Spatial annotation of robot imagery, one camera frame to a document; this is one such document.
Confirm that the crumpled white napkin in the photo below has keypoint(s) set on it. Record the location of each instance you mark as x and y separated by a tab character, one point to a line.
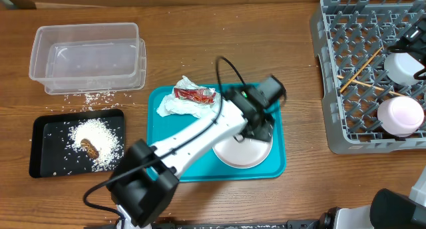
170	105

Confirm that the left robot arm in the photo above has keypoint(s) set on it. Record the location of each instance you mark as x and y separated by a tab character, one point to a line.
146	178

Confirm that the clear plastic container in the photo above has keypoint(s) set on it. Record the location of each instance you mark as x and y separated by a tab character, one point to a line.
88	58

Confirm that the wooden chopstick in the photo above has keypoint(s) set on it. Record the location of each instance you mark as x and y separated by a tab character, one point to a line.
372	86
361	69

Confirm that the black plastic tray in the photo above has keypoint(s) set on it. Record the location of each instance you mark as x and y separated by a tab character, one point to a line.
48	154

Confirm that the teal serving tray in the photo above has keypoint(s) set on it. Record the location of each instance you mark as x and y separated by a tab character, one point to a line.
210	167

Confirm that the red snack wrapper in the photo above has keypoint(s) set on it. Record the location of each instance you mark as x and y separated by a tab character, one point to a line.
203	95

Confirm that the scattered rice on table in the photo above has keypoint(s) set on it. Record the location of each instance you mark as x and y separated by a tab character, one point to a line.
85	102

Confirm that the grey dishwasher rack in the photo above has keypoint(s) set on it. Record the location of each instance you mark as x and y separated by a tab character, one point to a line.
345	33

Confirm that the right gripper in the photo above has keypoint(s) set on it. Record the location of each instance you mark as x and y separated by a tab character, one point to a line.
413	40

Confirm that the large white plate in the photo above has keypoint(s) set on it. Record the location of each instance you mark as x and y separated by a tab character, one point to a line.
242	154

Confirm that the grey-white bowl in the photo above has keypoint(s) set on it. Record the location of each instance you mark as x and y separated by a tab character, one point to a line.
401	68

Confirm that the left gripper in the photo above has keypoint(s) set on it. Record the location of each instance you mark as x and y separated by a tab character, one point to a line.
265	131

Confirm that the small pink bowl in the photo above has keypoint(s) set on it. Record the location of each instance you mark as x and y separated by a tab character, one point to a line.
400	116

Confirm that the brown food scrap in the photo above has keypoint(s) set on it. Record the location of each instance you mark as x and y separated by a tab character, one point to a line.
91	151

